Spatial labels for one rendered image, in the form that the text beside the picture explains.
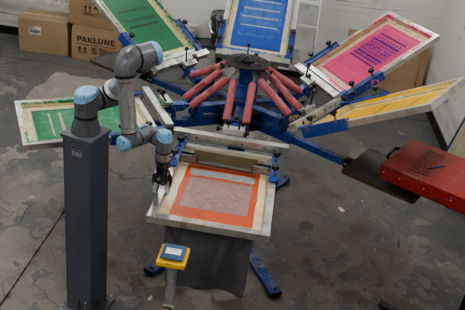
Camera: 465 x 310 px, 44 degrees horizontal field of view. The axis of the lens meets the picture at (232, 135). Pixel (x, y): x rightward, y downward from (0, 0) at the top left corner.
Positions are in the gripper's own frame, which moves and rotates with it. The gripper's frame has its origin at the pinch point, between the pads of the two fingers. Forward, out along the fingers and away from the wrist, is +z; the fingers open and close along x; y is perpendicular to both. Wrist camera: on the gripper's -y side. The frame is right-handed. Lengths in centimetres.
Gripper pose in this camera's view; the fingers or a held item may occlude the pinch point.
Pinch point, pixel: (161, 192)
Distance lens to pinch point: 294.3
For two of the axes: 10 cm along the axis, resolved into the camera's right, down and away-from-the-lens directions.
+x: 9.9, 1.6, -0.6
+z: -1.1, 8.9, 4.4
